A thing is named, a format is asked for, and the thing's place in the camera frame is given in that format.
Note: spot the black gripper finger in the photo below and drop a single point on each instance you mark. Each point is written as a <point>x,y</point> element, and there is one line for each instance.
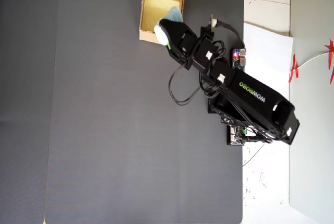
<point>173,29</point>
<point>169,47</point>

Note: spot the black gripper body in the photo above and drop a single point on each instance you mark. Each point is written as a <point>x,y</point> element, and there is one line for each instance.
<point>186,49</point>

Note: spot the light blue cloth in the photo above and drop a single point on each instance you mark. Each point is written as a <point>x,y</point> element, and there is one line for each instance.
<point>174,14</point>

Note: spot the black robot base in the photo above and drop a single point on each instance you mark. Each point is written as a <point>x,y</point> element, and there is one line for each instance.
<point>217,106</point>

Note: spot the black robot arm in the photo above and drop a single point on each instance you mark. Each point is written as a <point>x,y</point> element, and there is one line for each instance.
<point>250,96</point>

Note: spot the open cardboard box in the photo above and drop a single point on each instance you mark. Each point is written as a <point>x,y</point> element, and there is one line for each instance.
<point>161,2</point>

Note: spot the blue circuit board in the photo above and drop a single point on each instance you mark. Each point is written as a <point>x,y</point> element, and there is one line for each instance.
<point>239,58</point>

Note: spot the dark grey ribbed mat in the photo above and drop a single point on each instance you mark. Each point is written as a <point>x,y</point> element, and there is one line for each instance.
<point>117,117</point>

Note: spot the white paper sheet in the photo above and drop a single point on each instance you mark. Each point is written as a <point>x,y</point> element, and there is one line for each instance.
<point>266,104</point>

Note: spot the black controller circuit board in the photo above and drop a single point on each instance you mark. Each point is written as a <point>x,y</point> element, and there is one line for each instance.
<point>235,135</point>

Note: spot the light grey board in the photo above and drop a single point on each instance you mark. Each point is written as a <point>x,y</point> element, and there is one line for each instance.
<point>313,143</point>

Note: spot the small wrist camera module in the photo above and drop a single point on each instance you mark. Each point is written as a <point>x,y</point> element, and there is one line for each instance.
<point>208,29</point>

